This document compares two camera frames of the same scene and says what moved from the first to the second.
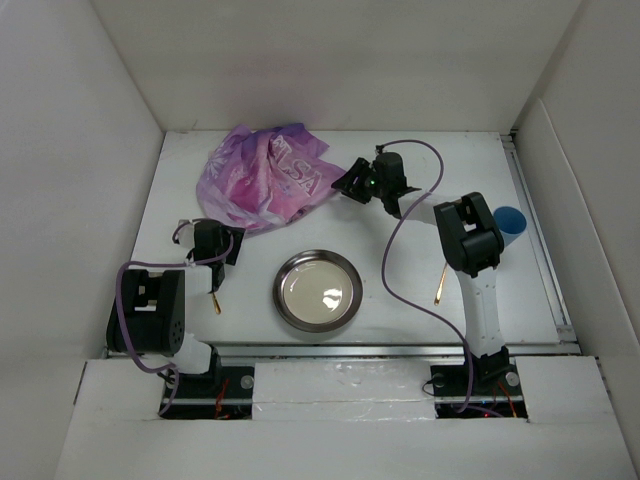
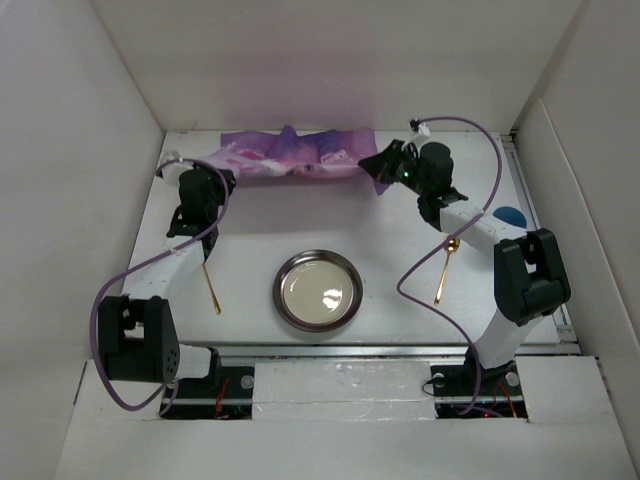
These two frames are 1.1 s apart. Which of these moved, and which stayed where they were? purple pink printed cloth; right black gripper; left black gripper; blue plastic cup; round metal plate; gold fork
Moved: right black gripper; purple pink printed cloth; left black gripper
Stayed: gold fork; round metal plate; blue plastic cup
